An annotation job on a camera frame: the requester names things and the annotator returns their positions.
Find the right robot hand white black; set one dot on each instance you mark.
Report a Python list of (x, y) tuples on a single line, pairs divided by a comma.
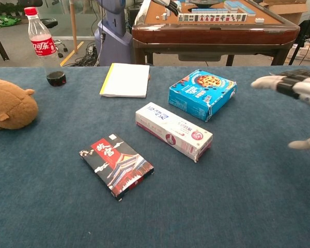
[(286, 84)]

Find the white toothpaste box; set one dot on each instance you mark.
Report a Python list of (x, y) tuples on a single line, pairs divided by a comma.
[(175, 131)]

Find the purple grey robot base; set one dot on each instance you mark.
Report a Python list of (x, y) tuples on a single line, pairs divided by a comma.
[(113, 38)]

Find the brown cardboard box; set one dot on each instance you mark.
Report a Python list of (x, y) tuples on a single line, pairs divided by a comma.
[(289, 9)]

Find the blue cookie box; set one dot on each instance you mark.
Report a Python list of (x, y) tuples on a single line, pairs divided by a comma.
[(196, 99)]

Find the black white background robot hand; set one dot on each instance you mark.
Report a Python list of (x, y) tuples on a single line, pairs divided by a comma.
[(170, 7)]

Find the black red palace print box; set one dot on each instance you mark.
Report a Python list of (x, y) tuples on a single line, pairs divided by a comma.
[(118, 165)]

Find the white plastic basket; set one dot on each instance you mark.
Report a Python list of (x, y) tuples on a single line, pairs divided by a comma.
[(308, 53)]

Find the black tripod leg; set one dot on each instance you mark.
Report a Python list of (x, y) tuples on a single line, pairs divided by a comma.
[(303, 33)]

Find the single white mahjong tile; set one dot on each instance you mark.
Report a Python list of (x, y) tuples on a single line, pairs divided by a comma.
[(259, 20)]

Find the brown mahjong table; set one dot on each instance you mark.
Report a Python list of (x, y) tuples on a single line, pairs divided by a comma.
[(211, 34)]

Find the row of face-up mahjong tiles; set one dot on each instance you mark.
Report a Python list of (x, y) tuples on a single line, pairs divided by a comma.
[(211, 17)]

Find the white notepad yellow spine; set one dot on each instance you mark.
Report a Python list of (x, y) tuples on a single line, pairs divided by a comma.
[(127, 80)]

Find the blue felt table cloth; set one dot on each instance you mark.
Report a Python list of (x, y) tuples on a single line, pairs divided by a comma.
[(155, 214)]

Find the wooden pole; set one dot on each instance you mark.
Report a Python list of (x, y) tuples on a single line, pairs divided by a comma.
[(73, 28)]

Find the black office stool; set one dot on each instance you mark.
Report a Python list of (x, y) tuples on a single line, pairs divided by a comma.
[(57, 42)]

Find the cola bottle red label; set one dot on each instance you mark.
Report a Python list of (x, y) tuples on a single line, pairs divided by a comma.
[(42, 46)]

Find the brown plush toy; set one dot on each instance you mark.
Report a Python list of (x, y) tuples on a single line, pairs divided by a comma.
[(10, 106)]

